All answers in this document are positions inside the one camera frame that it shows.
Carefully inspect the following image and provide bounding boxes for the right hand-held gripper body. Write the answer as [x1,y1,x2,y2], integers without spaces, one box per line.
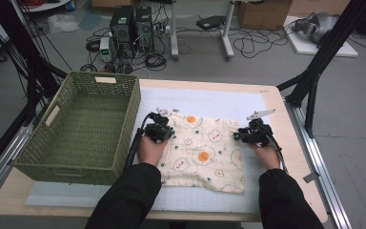
[246,109,275,148]

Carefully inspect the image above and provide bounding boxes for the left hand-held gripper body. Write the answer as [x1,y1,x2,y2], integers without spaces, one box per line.
[144,108,173,144]

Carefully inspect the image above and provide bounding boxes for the cream printed cloth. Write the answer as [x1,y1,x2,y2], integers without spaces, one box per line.
[160,109,246,195]

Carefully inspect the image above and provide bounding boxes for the green woven basket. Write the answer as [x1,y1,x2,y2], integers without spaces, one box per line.
[12,71,142,186]

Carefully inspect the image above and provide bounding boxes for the person's left hand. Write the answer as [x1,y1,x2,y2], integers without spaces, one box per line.
[136,135,170,167]

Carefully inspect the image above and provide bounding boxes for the person's right hand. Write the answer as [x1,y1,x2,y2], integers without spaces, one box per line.
[247,141,282,171]

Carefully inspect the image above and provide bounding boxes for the white grid mat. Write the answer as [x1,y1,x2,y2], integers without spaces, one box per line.
[25,87,279,215]

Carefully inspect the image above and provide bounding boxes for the grey tape piece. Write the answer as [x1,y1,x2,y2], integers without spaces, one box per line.
[302,172,320,184]

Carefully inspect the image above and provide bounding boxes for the white desk leg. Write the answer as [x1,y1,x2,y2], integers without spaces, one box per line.
[221,0,236,60]
[170,0,179,61]

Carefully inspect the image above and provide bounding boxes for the grey power supply unit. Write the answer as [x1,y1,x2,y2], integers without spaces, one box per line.
[99,36,112,63]

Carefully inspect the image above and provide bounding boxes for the white floor board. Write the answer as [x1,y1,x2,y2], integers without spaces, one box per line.
[284,15,359,58]

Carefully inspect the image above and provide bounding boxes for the narrow black computer tower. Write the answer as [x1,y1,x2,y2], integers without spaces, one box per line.
[134,6,155,53]

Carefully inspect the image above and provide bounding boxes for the wide black computer tower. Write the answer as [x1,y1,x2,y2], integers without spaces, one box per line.
[109,5,136,59]

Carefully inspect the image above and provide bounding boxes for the flat black box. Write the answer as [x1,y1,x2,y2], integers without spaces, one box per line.
[195,14,227,31]

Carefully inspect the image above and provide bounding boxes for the large cardboard box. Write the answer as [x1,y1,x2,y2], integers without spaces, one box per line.
[237,0,294,31]

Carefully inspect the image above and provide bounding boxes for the grey rounded device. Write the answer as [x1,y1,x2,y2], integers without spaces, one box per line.
[293,11,339,44]

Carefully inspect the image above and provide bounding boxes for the clear plastic bag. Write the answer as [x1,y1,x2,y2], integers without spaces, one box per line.
[47,13,80,34]

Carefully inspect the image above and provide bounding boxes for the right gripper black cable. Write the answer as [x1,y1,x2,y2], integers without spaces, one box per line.
[265,127,290,176]

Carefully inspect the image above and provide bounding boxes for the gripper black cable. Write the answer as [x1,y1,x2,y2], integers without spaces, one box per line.
[265,127,290,176]
[123,112,155,173]

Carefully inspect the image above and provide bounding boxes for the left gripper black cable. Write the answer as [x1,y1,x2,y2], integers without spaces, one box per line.
[123,112,155,173]

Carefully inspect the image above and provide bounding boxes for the coiled black floor cable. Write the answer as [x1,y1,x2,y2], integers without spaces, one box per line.
[144,52,168,72]

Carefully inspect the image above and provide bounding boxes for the aluminium rail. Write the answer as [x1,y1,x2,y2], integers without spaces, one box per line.
[285,101,352,229]
[0,123,34,208]

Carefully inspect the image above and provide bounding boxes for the tangled black floor cables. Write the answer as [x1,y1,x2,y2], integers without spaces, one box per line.
[233,28,289,59]

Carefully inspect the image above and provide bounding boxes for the black frame stand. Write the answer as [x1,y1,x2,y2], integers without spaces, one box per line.
[275,0,366,138]
[0,0,68,126]

